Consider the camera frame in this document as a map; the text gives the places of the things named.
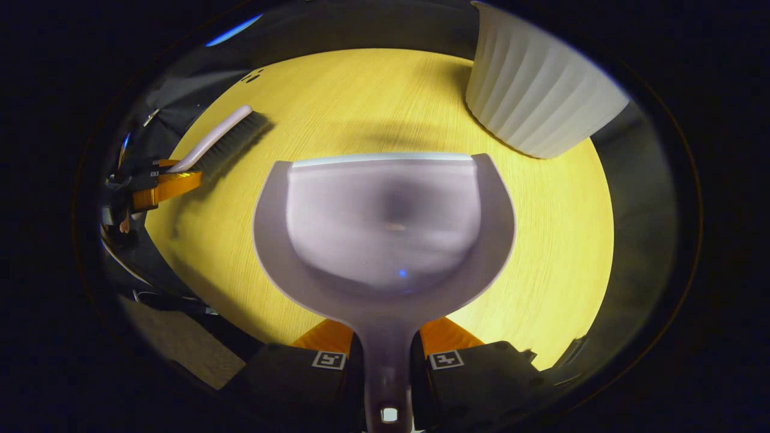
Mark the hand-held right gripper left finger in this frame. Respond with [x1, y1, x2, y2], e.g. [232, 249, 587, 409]
[238, 318, 366, 433]

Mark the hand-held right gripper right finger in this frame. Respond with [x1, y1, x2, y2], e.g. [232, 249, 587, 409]
[411, 316, 542, 433]

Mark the small light purple broom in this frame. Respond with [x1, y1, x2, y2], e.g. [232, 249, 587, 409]
[167, 105, 270, 176]

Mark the light purple dustpan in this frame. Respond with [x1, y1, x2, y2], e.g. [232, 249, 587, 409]
[252, 152, 518, 433]

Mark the white ribbed garbage bin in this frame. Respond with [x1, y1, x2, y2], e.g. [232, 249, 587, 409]
[465, 1, 630, 160]

